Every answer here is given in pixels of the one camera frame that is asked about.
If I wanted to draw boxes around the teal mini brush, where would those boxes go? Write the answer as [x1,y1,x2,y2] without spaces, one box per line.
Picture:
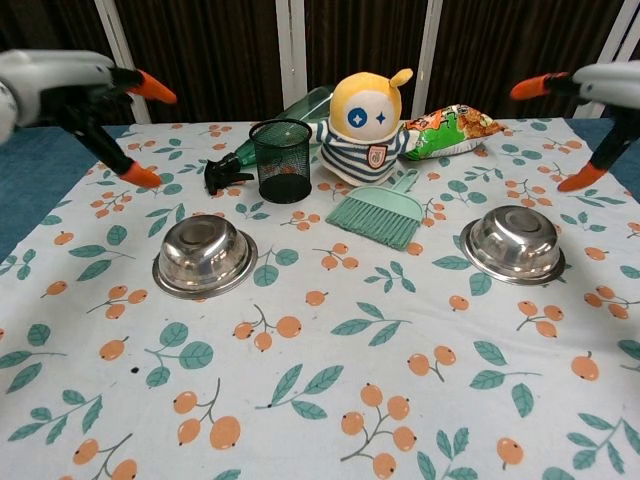
[325,168,424,252]

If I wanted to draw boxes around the green spray bottle black nozzle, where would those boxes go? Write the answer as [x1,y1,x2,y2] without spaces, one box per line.
[203,84,337,197]

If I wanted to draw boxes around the fruit and leaf print tablecloth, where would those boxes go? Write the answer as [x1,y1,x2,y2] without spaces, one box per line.
[0,117,640,480]

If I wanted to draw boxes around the black mesh pen holder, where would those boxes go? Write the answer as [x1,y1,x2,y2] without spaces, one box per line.
[248,118,314,205]

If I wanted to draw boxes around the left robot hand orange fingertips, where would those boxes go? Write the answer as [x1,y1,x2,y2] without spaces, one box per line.
[0,48,179,190]

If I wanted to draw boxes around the white frame post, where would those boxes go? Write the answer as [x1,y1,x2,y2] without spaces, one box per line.
[276,0,307,117]
[573,0,640,120]
[412,0,447,117]
[93,0,152,125]

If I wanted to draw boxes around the yellow plush toy striped shirt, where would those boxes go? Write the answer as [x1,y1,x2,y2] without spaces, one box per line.
[305,67,415,187]

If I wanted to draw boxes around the green orange snack bag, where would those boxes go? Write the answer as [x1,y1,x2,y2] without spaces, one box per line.
[399,103,512,162]

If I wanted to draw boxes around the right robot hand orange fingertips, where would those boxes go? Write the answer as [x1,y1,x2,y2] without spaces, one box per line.
[509,61,640,194]

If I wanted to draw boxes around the steel bowl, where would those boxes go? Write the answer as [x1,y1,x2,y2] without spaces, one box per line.
[459,204,568,287]
[152,215,260,301]

